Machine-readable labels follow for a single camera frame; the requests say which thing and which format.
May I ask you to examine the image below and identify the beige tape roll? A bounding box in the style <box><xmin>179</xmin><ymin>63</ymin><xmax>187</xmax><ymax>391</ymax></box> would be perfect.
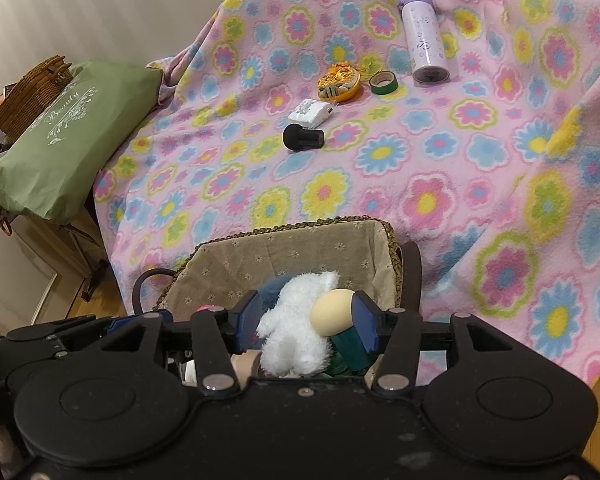
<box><xmin>230</xmin><ymin>352</ymin><xmax>261</xmax><ymax>377</ymax></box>

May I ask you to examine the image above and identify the brown wicker basket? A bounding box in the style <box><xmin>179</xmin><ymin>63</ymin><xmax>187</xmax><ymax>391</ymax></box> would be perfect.
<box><xmin>0</xmin><ymin>55</ymin><xmax>75</xmax><ymax>141</ymax></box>

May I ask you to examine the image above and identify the black folding stand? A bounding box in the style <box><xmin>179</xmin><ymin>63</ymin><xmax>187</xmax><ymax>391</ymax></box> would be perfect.
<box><xmin>62</xmin><ymin>222</ymin><xmax>108</xmax><ymax>301</ymax></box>

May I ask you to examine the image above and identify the floral fleece blanket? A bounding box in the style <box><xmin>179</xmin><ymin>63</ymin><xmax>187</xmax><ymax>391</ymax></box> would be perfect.
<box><xmin>92</xmin><ymin>0</ymin><xmax>600</xmax><ymax>391</ymax></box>

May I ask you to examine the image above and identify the orange satin pouch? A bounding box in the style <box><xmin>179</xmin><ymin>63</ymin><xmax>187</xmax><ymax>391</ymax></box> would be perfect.
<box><xmin>316</xmin><ymin>62</ymin><xmax>362</xmax><ymax>101</ymax></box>

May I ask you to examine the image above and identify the purple and white water bottle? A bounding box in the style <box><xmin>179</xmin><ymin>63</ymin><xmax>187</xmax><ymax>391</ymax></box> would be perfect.
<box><xmin>397</xmin><ymin>0</ymin><xmax>451</xmax><ymax>86</ymax></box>

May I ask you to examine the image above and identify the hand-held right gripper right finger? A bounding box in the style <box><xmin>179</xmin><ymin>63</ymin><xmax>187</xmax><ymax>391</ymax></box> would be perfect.
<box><xmin>351</xmin><ymin>291</ymin><xmax>516</xmax><ymax>397</ymax></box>

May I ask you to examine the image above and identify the white cabinet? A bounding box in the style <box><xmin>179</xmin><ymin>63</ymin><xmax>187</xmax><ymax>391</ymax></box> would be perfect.
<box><xmin>0</xmin><ymin>210</ymin><xmax>106</xmax><ymax>331</ymax></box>

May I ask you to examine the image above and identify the white tissue packet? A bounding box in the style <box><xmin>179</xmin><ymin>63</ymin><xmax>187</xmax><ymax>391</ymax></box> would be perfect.
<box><xmin>287</xmin><ymin>98</ymin><xmax>331</xmax><ymax>128</ymax></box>

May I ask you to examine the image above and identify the black makeup sponge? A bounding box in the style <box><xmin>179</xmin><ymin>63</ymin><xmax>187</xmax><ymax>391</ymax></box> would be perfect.
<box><xmin>282</xmin><ymin>122</ymin><xmax>327</xmax><ymax>152</ymax></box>

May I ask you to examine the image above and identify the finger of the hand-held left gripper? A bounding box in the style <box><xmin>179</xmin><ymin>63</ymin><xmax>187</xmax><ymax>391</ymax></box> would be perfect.
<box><xmin>7</xmin><ymin>310</ymin><xmax>173</xmax><ymax>358</ymax></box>

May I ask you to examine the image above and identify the blue fluffy scrunchie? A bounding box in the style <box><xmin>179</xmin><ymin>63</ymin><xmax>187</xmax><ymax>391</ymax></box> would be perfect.
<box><xmin>255</xmin><ymin>274</ymin><xmax>296</xmax><ymax>313</ymax></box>

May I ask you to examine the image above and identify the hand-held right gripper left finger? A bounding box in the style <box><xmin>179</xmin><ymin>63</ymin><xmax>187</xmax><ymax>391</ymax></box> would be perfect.
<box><xmin>100</xmin><ymin>291</ymin><xmax>262</xmax><ymax>397</ymax></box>

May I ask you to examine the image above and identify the green tape roll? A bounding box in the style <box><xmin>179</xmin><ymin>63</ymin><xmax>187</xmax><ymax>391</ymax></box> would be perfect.
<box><xmin>369</xmin><ymin>71</ymin><xmax>400</xmax><ymax>95</ymax></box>

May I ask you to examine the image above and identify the woven basket with fabric lining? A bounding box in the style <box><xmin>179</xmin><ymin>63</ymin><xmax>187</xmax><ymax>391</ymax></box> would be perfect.
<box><xmin>132</xmin><ymin>215</ymin><xmax>423</xmax><ymax>381</ymax></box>

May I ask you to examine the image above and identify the white plush bear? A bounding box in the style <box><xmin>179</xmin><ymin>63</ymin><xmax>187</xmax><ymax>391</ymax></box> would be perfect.
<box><xmin>256</xmin><ymin>270</ymin><xmax>341</xmax><ymax>376</ymax></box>

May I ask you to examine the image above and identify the green pillow with white print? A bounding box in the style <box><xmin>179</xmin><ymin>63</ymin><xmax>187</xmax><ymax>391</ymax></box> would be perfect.
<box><xmin>0</xmin><ymin>60</ymin><xmax>162</xmax><ymax>226</ymax></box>

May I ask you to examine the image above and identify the pink and white knit cloth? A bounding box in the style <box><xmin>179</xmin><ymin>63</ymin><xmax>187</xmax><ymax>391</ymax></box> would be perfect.
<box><xmin>182</xmin><ymin>304</ymin><xmax>216</xmax><ymax>387</ymax></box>

